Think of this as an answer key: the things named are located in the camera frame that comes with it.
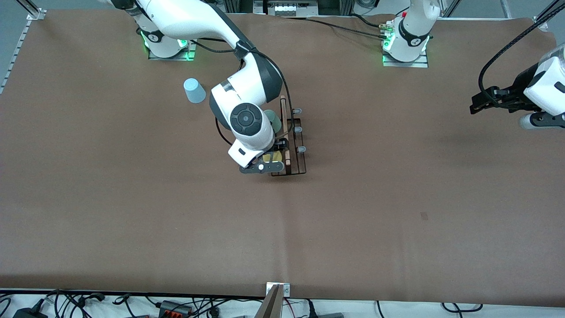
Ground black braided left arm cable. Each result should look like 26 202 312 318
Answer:
479 0 565 105

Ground black wire cup holder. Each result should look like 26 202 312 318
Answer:
269 95 308 178

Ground aluminium frame rail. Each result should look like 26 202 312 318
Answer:
0 0 46 94
533 0 565 31

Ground black power adapter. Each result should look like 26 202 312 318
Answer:
13 307 47 318

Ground tangled black floor cables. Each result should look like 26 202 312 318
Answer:
0 289 133 318

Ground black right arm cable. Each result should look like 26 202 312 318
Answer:
190 38 294 147

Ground light blue plastic cup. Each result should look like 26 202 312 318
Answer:
184 78 207 104

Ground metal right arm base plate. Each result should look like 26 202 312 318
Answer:
148 39 197 61

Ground black looped floor cable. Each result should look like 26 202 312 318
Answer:
441 302 484 312

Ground pale green plastic cup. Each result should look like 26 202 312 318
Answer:
264 109 283 133

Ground white power strip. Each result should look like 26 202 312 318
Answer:
264 0 318 17

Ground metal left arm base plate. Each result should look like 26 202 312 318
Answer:
382 49 429 68

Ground black orange connector box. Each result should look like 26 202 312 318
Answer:
159 300 193 317

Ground grey camera post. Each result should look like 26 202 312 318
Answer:
255 284 283 318

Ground brown table cover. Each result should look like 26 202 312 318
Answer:
0 10 565 307

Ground black cable pair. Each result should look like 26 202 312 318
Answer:
282 15 389 40

